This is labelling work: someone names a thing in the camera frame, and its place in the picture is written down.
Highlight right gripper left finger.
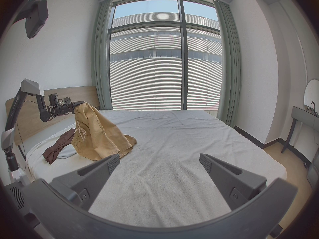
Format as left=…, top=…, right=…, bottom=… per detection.
left=51, top=154, right=121, bottom=211

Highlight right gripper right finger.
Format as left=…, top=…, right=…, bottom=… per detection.
left=199, top=154, right=267, bottom=212

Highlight tan shorts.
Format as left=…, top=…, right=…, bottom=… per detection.
left=70, top=102, right=137, bottom=161

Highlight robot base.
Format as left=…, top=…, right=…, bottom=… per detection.
left=4, top=169, right=40, bottom=233

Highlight bed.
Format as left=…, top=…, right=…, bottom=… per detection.
left=5, top=86, right=287, bottom=227

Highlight pale grey garment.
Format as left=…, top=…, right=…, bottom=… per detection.
left=53, top=145, right=78, bottom=160

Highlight brown garment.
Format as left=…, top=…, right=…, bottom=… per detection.
left=42, top=128, right=77, bottom=165

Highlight grey-green curtain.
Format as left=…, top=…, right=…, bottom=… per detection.
left=91, top=0, right=115, bottom=110
left=213, top=0, right=241, bottom=129

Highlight grey console table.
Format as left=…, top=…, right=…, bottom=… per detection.
left=281, top=105, right=319, bottom=164

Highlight window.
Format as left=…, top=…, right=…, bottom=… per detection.
left=109, top=0, right=223, bottom=112

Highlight round mirror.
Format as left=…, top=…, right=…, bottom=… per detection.
left=303, top=79, right=319, bottom=109

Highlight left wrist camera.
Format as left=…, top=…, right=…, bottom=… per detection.
left=48, top=93, right=60, bottom=107

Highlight black cable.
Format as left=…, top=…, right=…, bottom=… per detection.
left=15, top=122, right=27, bottom=170

